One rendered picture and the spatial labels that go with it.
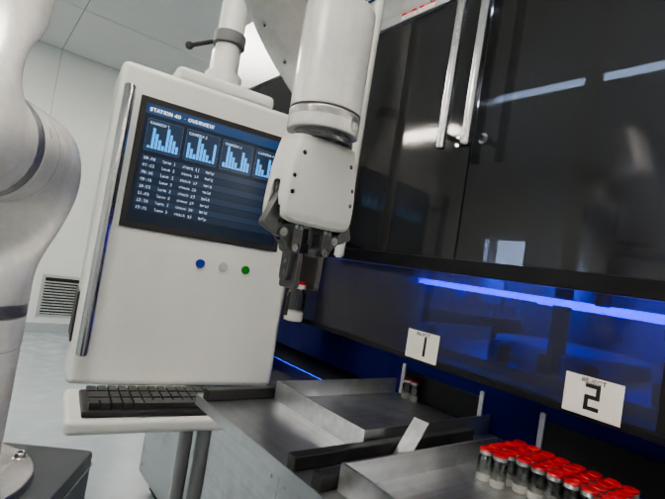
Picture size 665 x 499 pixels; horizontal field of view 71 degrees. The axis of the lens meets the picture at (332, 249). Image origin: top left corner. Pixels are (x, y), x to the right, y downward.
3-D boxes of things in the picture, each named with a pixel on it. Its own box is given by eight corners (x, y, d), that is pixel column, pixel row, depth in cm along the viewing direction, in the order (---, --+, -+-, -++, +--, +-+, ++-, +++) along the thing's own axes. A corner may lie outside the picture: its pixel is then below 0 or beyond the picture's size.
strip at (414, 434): (409, 453, 74) (415, 416, 74) (424, 461, 72) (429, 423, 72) (341, 465, 65) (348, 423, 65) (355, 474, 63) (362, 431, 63)
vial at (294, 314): (295, 319, 55) (301, 283, 55) (305, 323, 54) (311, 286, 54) (279, 318, 54) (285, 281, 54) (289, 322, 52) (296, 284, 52)
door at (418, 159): (322, 245, 133) (354, 47, 135) (454, 258, 96) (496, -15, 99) (320, 245, 133) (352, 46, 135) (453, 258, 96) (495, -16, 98)
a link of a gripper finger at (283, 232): (292, 230, 55) (283, 285, 55) (268, 225, 53) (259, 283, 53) (308, 231, 52) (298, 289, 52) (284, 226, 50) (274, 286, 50)
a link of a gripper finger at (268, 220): (299, 167, 54) (318, 210, 56) (246, 198, 50) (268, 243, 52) (305, 166, 53) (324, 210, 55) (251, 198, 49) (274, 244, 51)
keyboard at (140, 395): (255, 394, 117) (257, 384, 117) (278, 414, 105) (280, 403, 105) (78, 394, 97) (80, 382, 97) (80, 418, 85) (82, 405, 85)
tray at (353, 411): (393, 391, 112) (396, 377, 112) (488, 433, 92) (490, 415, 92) (273, 398, 91) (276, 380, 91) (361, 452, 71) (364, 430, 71)
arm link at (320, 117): (333, 132, 61) (330, 154, 61) (276, 110, 55) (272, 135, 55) (377, 123, 54) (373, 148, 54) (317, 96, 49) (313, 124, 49)
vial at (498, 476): (494, 481, 68) (498, 449, 68) (508, 489, 66) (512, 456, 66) (485, 484, 66) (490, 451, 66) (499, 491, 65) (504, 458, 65)
